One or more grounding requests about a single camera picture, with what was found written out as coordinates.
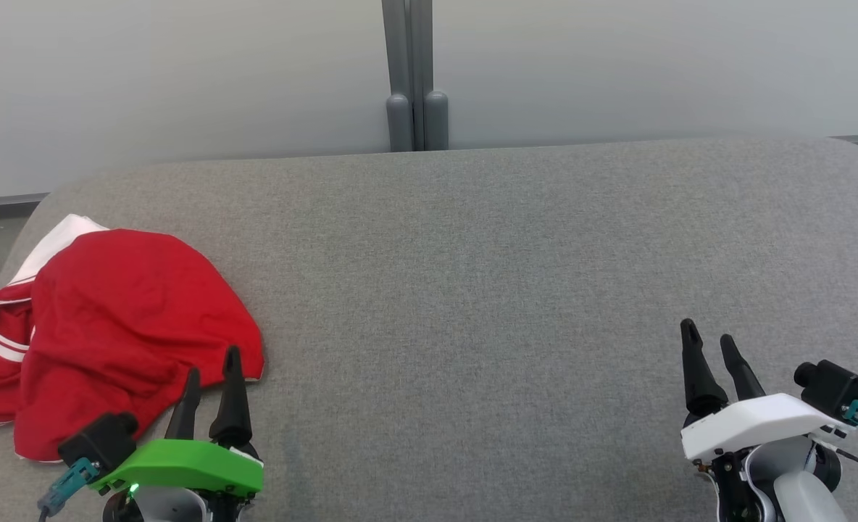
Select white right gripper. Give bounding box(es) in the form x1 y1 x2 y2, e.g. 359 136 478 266
680 318 856 465

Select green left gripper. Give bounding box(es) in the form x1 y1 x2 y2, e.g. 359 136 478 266
88 346 265 501

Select red shorts with white trim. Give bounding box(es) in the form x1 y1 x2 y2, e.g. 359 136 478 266
13 228 265 462

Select left camera cable teal plug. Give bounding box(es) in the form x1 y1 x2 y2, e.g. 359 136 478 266
36 457 101 522

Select grey window frame post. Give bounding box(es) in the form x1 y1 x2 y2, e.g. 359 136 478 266
381 0 450 152

